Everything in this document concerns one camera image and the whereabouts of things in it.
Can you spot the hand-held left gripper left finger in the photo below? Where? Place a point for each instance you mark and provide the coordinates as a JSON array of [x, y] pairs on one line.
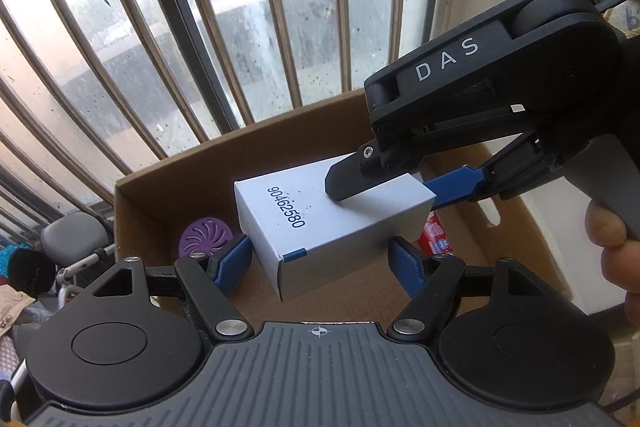
[[235, 264]]

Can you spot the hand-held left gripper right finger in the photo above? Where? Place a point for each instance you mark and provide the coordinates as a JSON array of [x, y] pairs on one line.
[[405, 264]]

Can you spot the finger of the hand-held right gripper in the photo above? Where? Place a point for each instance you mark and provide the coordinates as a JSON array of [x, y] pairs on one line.
[[455, 184], [350, 179]]

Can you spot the purple lidded air freshener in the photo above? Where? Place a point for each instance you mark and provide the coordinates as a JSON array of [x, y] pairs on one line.
[[205, 237]]

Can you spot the small white carton box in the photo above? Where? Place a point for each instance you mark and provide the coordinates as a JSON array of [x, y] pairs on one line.
[[320, 227]]

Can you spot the brown cardboard box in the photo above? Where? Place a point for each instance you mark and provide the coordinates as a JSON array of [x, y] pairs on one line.
[[165, 197]]

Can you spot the person's right hand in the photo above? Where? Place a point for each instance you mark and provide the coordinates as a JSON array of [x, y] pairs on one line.
[[620, 257]]

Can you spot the red snack packet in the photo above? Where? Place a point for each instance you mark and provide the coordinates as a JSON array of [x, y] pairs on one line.
[[440, 234]]

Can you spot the grey padded seat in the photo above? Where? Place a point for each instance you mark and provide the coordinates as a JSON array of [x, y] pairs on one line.
[[75, 232]]

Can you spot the black cloth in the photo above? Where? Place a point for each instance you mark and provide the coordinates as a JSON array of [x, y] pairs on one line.
[[32, 272]]

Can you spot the metal window grille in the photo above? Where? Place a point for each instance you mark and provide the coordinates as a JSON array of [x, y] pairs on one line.
[[200, 32]]

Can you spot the beige padded jacket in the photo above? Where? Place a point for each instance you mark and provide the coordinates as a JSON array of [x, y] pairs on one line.
[[15, 307]]

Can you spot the teal textured item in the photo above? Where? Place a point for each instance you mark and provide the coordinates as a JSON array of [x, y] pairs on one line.
[[7, 262]]

